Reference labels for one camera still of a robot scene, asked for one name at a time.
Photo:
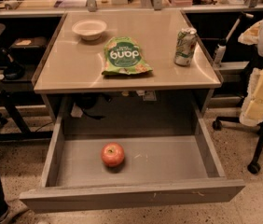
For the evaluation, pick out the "green white soda can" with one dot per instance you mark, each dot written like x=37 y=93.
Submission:
x=185 y=46

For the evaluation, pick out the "grey open drawer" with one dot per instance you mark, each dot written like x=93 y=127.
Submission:
x=169 y=159

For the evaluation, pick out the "white bowl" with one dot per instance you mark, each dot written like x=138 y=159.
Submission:
x=89 y=30

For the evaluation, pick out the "red apple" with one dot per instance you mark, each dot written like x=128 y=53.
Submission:
x=112 y=154

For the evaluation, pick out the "black box on shelf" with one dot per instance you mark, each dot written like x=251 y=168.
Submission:
x=39 y=42

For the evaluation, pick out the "grey counter cabinet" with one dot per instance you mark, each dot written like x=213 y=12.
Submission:
x=74 y=65

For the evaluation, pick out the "black round device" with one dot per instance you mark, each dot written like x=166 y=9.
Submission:
x=14 y=69

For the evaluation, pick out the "green snack bag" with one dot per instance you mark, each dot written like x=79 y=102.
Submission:
x=123 y=56

